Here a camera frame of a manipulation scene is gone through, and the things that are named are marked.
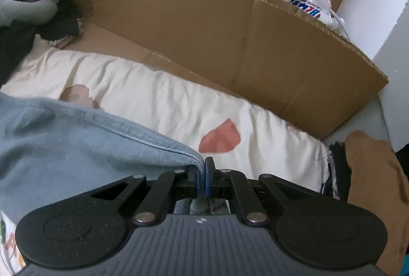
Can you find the brown fleece cloth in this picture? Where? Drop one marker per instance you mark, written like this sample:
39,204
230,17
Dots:
374,186

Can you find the flat brown cardboard sheet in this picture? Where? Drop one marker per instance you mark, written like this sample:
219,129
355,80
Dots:
198,27

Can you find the blue denim jeans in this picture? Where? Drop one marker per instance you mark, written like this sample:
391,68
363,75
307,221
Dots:
73,148

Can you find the white purple detergent bag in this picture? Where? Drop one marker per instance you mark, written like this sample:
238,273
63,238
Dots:
306,1

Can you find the cream bear print blanket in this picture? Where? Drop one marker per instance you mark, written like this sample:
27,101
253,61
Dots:
166,97

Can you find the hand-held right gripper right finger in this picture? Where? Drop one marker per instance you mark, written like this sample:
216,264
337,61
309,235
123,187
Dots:
209,180

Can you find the dark patterned folded cloth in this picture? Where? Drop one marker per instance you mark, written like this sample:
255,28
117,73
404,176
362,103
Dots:
340,174

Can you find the black cloth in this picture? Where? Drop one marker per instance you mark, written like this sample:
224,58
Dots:
19,39

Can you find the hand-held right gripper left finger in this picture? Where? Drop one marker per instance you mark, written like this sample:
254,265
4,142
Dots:
197,186

